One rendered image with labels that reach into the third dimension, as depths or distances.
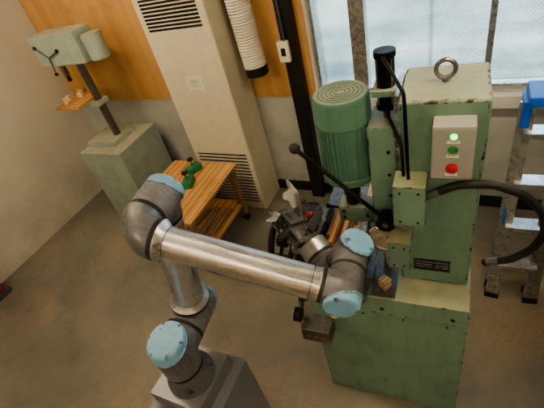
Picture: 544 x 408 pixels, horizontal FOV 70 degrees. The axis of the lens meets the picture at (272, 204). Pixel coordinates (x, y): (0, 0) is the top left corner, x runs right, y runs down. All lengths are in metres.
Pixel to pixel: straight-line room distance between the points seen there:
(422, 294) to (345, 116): 0.71
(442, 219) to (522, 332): 1.24
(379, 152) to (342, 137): 0.12
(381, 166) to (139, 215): 0.73
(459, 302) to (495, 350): 0.89
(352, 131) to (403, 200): 0.25
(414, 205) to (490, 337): 1.35
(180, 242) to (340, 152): 0.57
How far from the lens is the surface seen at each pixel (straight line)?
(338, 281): 0.97
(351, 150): 1.25
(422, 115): 1.12
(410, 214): 1.22
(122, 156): 3.28
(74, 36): 3.14
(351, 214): 1.48
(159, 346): 1.51
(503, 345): 2.41
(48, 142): 4.09
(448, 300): 1.52
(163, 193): 1.13
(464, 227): 1.35
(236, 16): 2.59
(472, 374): 2.30
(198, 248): 1.00
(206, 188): 2.75
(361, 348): 1.85
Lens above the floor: 2.03
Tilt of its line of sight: 38 degrees down
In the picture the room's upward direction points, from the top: 17 degrees counter-clockwise
